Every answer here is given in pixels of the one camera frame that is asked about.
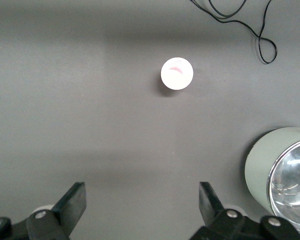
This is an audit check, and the thin black loose cable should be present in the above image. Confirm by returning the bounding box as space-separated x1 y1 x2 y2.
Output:
189 0 278 65

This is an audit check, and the sage green cooking pot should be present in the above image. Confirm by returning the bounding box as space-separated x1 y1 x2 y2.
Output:
244 126 300 240

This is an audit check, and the dark grey table cloth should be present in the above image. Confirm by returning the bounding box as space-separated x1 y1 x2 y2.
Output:
0 0 300 240

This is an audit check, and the pink plastic cup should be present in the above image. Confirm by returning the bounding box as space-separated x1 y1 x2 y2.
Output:
160 56 195 91

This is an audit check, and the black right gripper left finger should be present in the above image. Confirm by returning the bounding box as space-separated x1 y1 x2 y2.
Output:
0 181 87 240

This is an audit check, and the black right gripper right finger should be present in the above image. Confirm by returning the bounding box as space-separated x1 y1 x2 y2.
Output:
189 181 300 240

